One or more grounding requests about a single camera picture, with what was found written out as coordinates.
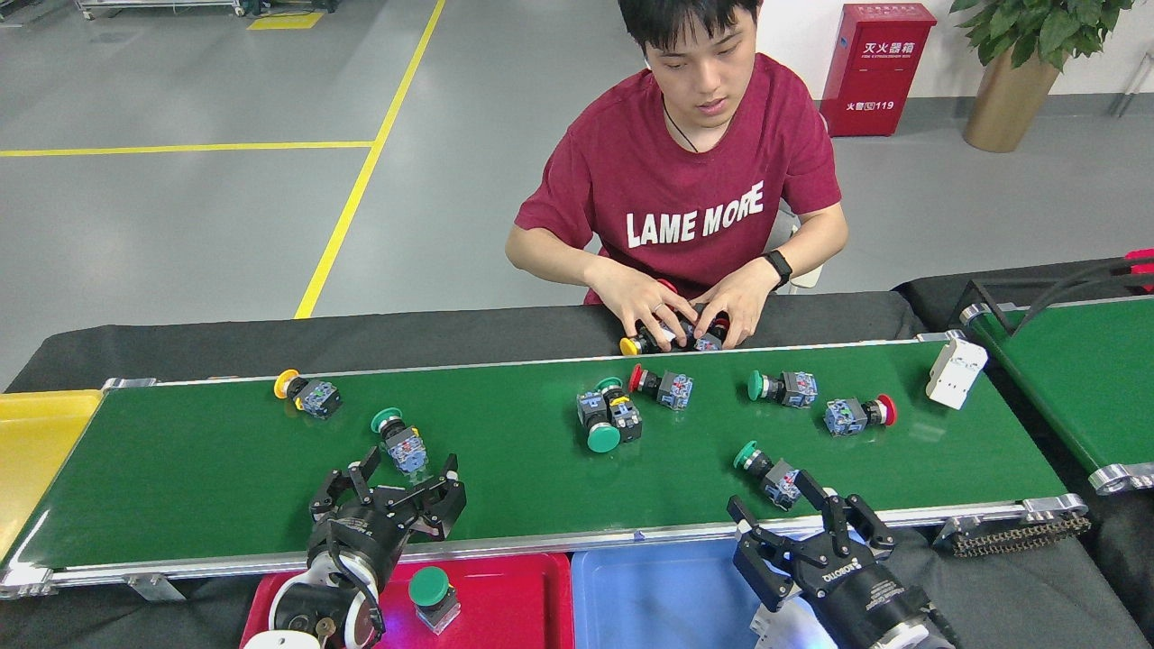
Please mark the long green conveyor belt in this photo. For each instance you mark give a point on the long green conveyor belt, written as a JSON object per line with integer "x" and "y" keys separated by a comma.
{"x": 505, "y": 487}

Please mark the person's right hand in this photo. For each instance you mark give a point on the person's right hand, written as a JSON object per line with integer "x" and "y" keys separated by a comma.
{"x": 640, "y": 302}

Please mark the person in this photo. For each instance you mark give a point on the person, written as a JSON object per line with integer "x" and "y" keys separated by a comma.
{"x": 685, "y": 180}

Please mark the green feeder conveyor belt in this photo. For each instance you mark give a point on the green feeder conveyor belt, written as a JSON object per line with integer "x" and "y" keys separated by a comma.
{"x": 1082, "y": 388}

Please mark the large black table cloth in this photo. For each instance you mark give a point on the large black table cloth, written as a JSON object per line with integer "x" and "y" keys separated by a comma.
{"x": 270, "y": 347}

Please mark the blue plastic tray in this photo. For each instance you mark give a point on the blue plastic tray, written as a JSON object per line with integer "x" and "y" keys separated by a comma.
{"x": 658, "y": 604}

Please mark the red fire extinguisher cabinet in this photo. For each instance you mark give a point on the red fire extinguisher cabinet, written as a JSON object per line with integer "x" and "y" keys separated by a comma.
{"x": 874, "y": 72}

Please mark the metal wheeled cart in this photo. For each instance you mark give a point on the metal wheeled cart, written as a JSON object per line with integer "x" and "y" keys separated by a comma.
{"x": 162, "y": 4}

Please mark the person's left forearm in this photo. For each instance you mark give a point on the person's left forearm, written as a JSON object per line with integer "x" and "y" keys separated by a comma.
{"x": 816, "y": 257}

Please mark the black wristwatch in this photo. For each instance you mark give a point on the black wristwatch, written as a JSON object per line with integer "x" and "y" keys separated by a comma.
{"x": 778, "y": 268}

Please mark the gold plant pot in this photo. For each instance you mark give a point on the gold plant pot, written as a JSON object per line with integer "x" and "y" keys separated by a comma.
{"x": 1010, "y": 108}

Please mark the red plastic crate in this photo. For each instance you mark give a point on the red plastic crate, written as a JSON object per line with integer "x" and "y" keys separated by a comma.
{"x": 1145, "y": 284}

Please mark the red plastic tray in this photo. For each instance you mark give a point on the red plastic tray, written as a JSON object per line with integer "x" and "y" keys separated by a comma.
{"x": 514, "y": 604}

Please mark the person's right forearm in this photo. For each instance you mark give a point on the person's right forearm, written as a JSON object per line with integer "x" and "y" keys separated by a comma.
{"x": 550, "y": 261}

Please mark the person's left hand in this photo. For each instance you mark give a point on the person's left hand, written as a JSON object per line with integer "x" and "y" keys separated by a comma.
{"x": 744, "y": 302}

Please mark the yellow plastic tray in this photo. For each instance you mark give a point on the yellow plastic tray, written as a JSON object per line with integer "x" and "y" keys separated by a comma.
{"x": 36, "y": 451}

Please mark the yellow push button switch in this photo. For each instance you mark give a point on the yellow push button switch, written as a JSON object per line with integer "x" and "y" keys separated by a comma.
{"x": 320, "y": 398}
{"x": 631, "y": 346}

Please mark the grey office chair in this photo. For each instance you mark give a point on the grey office chair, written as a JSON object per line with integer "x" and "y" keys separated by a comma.
{"x": 802, "y": 275}

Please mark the green push button switch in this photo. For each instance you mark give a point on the green push button switch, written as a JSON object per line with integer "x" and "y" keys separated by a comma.
{"x": 406, "y": 451}
{"x": 625, "y": 422}
{"x": 602, "y": 438}
{"x": 429, "y": 586}
{"x": 780, "y": 485}
{"x": 798, "y": 389}

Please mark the red push button switch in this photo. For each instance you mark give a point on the red push button switch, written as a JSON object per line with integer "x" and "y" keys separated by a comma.
{"x": 845, "y": 416}
{"x": 709, "y": 342}
{"x": 676, "y": 390}

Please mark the green potted plant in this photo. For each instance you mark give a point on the green potted plant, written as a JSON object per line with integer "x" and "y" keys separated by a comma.
{"x": 1037, "y": 27}

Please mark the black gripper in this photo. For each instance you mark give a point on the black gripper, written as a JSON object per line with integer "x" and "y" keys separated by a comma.
{"x": 865, "y": 604}
{"x": 361, "y": 541}

